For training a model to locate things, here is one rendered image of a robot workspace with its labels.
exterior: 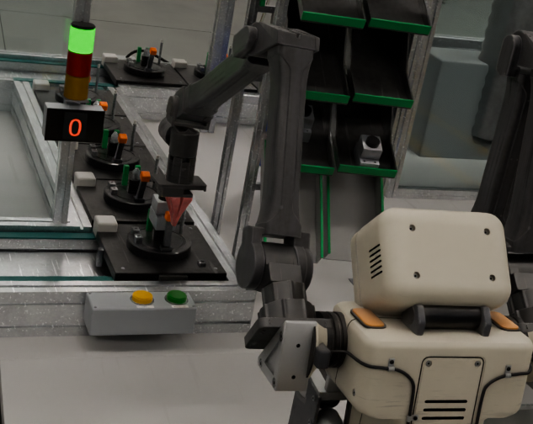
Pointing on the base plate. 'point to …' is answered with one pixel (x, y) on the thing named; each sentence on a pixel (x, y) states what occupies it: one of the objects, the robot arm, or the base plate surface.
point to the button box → (137, 315)
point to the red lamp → (78, 64)
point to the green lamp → (81, 40)
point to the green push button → (177, 296)
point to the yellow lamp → (76, 87)
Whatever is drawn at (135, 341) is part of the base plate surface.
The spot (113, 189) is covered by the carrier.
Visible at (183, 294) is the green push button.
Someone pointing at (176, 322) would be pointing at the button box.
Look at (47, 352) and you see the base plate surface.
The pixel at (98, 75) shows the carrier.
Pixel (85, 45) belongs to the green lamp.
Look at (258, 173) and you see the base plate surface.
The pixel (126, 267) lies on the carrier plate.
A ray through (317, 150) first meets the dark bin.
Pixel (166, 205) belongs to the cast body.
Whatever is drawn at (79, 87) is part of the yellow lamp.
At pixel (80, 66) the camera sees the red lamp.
